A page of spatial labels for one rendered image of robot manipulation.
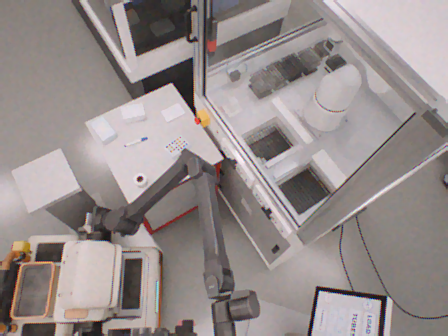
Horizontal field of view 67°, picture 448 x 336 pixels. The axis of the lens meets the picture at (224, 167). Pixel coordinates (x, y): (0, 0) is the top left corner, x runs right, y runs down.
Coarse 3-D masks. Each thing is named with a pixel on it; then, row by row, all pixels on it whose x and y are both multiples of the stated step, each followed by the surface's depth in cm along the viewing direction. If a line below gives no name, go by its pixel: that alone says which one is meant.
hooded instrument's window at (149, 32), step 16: (96, 0) 183; (144, 0) 167; (160, 0) 172; (176, 0) 178; (96, 16) 208; (112, 16) 167; (128, 16) 169; (144, 16) 175; (160, 16) 181; (176, 16) 187; (112, 32) 187; (144, 32) 183; (160, 32) 190; (176, 32) 196; (144, 48) 193; (160, 48) 200
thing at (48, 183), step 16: (48, 160) 188; (64, 160) 189; (16, 176) 183; (32, 176) 184; (48, 176) 185; (64, 176) 185; (32, 192) 180; (48, 192) 181; (64, 192) 181; (80, 192) 206; (96, 192) 260; (32, 208) 177; (48, 208) 190; (64, 208) 200; (80, 208) 212; (80, 224) 230
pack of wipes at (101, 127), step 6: (96, 120) 196; (102, 120) 196; (90, 126) 196; (96, 126) 194; (102, 126) 194; (108, 126) 195; (96, 132) 193; (102, 132) 193; (108, 132) 193; (114, 132) 193; (102, 138) 191; (108, 138) 192
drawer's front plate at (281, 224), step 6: (258, 186) 171; (258, 192) 172; (264, 192) 170; (258, 198) 177; (264, 198) 169; (264, 204) 174; (270, 204) 168; (276, 210) 166; (270, 216) 173; (276, 216) 166; (282, 222) 164; (282, 228) 167; (288, 228) 163; (282, 234) 171; (288, 234) 164
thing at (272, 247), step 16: (208, 128) 206; (224, 160) 209; (224, 176) 227; (240, 176) 196; (224, 192) 248; (240, 192) 212; (240, 208) 231; (256, 208) 199; (240, 224) 249; (256, 224) 215; (272, 224) 188; (256, 240) 235; (272, 240) 202; (272, 256) 219; (288, 256) 188
